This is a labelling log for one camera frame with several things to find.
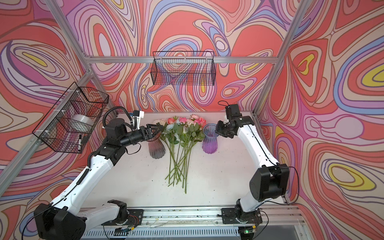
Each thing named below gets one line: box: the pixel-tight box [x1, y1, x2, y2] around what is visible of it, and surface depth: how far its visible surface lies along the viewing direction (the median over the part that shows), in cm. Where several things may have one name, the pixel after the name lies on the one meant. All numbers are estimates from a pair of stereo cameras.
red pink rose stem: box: [167, 118, 176, 186], surface depth 101 cm
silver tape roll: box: [72, 114, 96, 126], surface depth 75 cm
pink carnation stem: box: [185, 117, 207, 169], surface depth 101 cm
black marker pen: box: [78, 134, 82, 152], surface depth 73 cm
